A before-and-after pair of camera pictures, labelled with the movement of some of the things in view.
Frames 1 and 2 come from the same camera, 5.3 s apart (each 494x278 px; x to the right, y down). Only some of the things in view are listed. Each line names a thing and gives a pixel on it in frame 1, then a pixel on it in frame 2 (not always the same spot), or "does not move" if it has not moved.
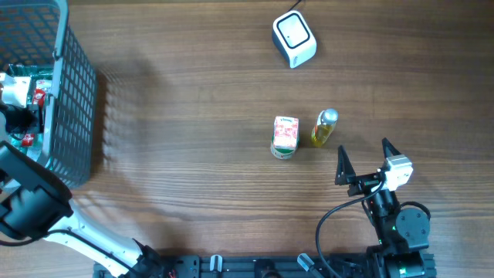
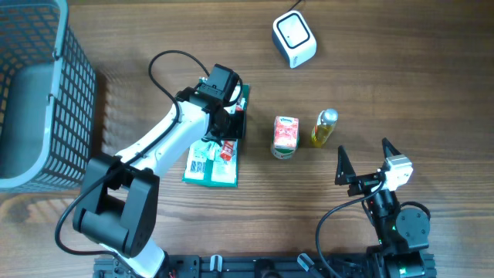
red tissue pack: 285,132 does not move
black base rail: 238,266 does not move
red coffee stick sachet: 38,98 to 227,152
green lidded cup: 283,153 does not move
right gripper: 346,174 does not move
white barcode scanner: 293,38 does not move
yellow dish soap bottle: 326,122 does not move
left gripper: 36,113 to 232,127
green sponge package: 25,85 to 215,164
